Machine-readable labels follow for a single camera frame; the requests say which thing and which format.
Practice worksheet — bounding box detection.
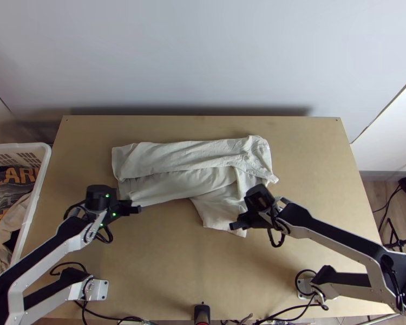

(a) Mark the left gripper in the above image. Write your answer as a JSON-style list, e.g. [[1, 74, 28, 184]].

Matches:
[[116, 200, 143, 218]]

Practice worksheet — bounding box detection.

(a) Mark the white t-shirt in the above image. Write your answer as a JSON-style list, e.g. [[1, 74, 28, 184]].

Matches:
[[110, 134, 280, 239]]

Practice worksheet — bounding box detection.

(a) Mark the black cable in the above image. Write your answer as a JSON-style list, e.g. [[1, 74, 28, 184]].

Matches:
[[266, 206, 289, 248], [50, 262, 89, 279], [75, 299, 149, 325], [94, 223, 114, 244]]

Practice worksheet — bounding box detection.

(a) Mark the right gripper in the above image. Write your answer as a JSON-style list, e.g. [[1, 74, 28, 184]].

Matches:
[[229, 209, 276, 231]]

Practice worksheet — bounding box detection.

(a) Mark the white laundry basket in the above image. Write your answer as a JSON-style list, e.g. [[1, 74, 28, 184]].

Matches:
[[0, 142, 52, 289]]

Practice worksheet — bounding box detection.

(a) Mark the heap of clothes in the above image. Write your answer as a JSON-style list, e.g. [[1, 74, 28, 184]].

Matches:
[[0, 164, 41, 289]]

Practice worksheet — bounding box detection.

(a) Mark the black tripod stand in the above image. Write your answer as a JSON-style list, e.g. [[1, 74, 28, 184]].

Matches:
[[378, 216, 406, 254]]

